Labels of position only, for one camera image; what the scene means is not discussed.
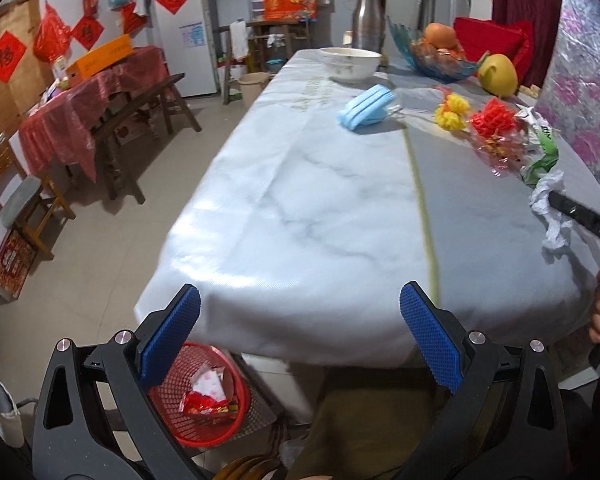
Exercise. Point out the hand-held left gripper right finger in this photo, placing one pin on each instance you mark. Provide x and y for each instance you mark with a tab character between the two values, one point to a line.
430	340

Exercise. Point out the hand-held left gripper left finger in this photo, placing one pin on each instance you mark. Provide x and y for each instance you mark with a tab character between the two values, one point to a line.
170	335

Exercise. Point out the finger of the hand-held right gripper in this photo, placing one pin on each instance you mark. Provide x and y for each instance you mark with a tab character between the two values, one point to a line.
580	214

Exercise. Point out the white tissue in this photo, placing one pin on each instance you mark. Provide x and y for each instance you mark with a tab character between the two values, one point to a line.
555	230

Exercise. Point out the red mesh basket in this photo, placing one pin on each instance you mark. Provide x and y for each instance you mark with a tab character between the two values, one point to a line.
170	405

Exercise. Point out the green white snack packet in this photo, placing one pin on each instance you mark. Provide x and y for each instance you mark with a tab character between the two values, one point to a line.
542	152

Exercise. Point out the red paper flower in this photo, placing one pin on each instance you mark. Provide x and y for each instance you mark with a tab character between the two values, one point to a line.
492	117

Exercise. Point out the yellow paper flower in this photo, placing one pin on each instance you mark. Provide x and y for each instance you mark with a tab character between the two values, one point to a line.
452	110

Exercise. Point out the blue face mask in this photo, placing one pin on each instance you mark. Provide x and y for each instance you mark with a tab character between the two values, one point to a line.
365	109

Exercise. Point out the red white snack wrapper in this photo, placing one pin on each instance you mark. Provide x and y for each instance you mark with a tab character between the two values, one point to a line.
207	392

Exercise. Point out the person's olive trousers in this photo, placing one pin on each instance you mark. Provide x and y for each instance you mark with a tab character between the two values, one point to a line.
375	420

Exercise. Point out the clear red plastic wrapper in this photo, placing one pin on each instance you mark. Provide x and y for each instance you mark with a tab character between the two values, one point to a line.
500	152

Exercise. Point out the floral plastic sheet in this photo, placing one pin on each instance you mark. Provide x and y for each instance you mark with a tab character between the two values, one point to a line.
585	85

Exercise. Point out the yellow pomelo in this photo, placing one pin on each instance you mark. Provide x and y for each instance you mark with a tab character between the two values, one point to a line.
497	75

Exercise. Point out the flat red patterned box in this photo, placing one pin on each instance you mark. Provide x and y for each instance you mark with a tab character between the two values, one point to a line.
12	262

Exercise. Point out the red cushion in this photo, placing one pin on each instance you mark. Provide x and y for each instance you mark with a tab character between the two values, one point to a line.
490	40

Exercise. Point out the blue glass fruit bowl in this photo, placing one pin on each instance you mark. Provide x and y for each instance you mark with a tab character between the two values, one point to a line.
445	67

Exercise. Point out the wooden chair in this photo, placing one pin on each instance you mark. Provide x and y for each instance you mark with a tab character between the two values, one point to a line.
20	200

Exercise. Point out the orange fruit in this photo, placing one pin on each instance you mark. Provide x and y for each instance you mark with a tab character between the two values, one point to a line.
441	35

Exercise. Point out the dark wooden bench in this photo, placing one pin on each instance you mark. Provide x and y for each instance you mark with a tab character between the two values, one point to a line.
130	110

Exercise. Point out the table with red cloth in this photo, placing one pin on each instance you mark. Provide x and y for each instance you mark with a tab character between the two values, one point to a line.
80	110

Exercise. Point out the beige plastic bucket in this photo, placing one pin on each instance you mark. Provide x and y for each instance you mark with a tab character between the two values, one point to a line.
252	87

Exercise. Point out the white ceramic bowl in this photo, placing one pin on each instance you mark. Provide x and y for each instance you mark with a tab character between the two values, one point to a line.
350	64

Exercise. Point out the white refrigerator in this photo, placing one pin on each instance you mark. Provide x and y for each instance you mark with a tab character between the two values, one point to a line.
192	50

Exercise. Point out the orange cardboard box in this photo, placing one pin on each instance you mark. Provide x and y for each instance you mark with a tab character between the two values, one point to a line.
100	57

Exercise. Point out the stainless steel thermos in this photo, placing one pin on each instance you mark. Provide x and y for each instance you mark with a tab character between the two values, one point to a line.
366	20

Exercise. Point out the white hanging towel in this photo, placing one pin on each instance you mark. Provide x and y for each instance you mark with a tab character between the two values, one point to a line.
238	40

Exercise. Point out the small red diamond paper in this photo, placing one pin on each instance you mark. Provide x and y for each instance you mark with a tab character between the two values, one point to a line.
87	32

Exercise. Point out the red plastic bag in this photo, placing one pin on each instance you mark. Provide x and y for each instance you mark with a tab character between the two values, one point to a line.
52	35

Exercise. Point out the large red diamond paper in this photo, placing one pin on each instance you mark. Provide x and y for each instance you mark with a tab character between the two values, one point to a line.
5	56

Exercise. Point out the dark wooden shelf stand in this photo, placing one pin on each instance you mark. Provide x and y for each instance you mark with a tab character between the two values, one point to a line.
280	27

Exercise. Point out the red gift box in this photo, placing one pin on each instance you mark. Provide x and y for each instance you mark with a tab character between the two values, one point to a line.
290	4

